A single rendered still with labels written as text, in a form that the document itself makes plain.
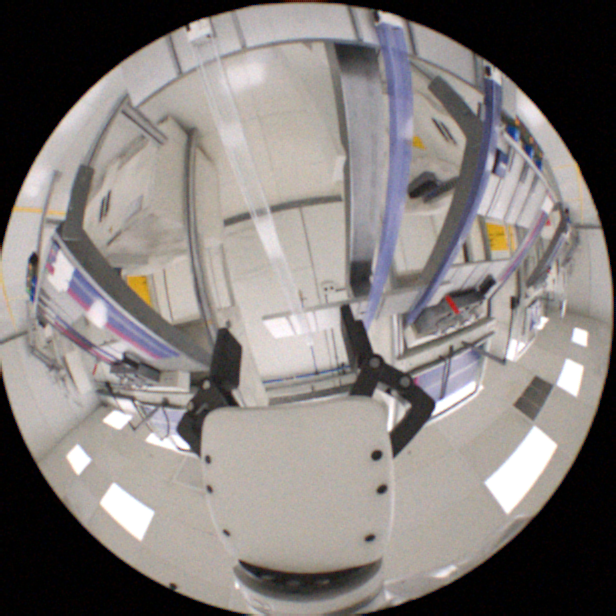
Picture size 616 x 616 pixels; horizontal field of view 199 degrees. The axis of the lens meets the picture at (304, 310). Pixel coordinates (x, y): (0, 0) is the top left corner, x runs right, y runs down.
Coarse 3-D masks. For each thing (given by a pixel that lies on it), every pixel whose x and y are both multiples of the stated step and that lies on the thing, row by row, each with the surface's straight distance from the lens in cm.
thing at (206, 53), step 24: (192, 48) 15; (216, 48) 15; (216, 72) 14; (216, 96) 13; (216, 120) 13; (240, 120) 13; (240, 144) 13; (240, 168) 13; (264, 192) 14; (264, 216) 14; (264, 240) 15; (288, 264) 18; (288, 288) 20
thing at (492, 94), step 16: (496, 96) 24; (496, 112) 23; (496, 128) 23; (496, 144) 23; (480, 160) 23; (480, 176) 23; (480, 192) 23; (464, 208) 24; (464, 224) 24; (464, 240) 26; (448, 256) 27; (432, 288) 31
